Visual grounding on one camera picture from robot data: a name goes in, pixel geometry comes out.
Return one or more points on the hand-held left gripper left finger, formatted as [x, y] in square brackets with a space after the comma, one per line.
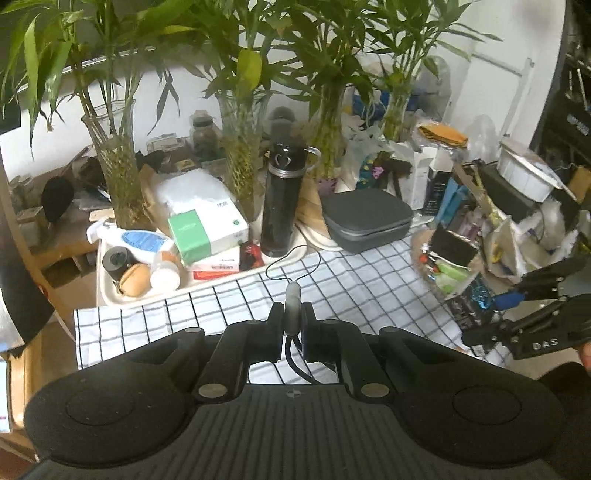
[274, 332]

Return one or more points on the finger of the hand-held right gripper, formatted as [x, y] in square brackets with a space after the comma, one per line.
[489, 333]
[508, 301]

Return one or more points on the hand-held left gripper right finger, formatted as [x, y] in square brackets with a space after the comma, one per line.
[310, 337]

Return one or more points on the black blue foil packet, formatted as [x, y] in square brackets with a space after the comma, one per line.
[473, 304]

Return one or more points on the person's right forearm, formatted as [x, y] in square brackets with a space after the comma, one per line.
[568, 397]

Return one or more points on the person's right hand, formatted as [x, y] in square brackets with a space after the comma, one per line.
[586, 357]

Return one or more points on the green wipes packs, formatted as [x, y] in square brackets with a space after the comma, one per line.
[450, 277]

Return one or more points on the white black checkered tablecloth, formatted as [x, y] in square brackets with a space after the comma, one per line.
[360, 286]

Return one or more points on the black square card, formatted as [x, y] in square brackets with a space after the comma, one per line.
[455, 247]

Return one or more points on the red white flat box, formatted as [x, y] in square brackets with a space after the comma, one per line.
[214, 264]

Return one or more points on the blue carton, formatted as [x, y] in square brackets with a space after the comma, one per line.
[448, 203]

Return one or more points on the green white tissue box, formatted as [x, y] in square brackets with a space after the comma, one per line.
[207, 233]

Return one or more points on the white round jar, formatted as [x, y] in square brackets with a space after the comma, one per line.
[165, 277]

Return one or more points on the black thermos bottle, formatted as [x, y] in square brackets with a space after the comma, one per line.
[279, 207]

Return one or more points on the black carton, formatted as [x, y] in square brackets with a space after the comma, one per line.
[436, 194]

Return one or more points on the brown paper bag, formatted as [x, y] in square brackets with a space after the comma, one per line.
[309, 207]

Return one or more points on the grey zip case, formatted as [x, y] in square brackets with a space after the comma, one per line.
[364, 217]

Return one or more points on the white round container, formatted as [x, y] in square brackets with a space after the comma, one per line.
[526, 168]

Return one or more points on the tan coin pouch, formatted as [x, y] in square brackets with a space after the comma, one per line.
[136, 280]

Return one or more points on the white carton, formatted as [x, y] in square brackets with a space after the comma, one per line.
[420, 180]

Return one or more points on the white plastic package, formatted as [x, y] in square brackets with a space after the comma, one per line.
[189, 189]

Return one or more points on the black mini tripod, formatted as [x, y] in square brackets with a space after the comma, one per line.
[392, 175]

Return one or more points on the bamboo in glass vase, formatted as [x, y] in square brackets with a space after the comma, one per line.
[115, 184]
[328, 138]
[240, 161]
[397, 115]

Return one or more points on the black tape roll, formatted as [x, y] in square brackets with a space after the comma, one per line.
[115, 261]

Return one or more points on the printed plastic bag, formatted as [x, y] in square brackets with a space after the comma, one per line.
[369, 170]

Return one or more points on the yellow orange pouch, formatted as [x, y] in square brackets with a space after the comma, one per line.
[445, 134]

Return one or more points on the dark glass jar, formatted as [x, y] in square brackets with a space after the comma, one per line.
[205, 138]

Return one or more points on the wooden shelf unit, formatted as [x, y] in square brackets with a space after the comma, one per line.
[69, 240]

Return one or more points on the black oval object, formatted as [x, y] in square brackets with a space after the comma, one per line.
[56, 198]

